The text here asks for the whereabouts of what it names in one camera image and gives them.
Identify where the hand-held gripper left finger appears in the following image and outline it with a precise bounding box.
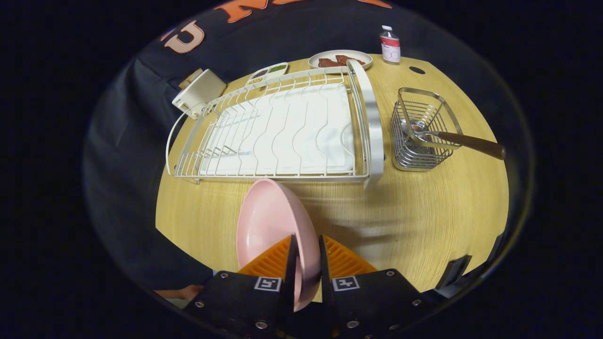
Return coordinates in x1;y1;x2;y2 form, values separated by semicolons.
184;234;300;337

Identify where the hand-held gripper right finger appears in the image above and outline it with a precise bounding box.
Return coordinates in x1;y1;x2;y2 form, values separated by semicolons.
319;234;441;337

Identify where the pink plate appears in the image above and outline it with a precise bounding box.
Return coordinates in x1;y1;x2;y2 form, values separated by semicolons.
236;178;322;312

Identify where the metal wire basket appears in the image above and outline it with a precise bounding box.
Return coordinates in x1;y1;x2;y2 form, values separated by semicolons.
390;87;463;172

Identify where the white wire dish rack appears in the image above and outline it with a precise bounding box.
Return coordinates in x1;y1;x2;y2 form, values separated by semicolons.
166;59;385;191

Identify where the metal spoon with wooden handle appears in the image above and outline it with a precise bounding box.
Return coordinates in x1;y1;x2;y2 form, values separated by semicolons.
400;119;506;161

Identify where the white divided condiment dish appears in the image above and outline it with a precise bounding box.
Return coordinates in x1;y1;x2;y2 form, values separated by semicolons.
246;62;289;86

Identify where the beige plate with meat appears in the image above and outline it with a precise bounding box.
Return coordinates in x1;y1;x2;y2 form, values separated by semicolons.
309;49;373;70

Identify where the white drip tray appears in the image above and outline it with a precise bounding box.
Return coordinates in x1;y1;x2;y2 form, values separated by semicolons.
200;84;355;176

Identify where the white toaster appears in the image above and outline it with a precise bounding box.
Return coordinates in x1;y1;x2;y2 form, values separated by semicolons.
171;69;227;119

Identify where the toast slice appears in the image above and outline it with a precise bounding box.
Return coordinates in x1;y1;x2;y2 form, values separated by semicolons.
179;68;204;89

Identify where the small bottle with red label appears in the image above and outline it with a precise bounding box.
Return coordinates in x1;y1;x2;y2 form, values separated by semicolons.
380;25;401;64

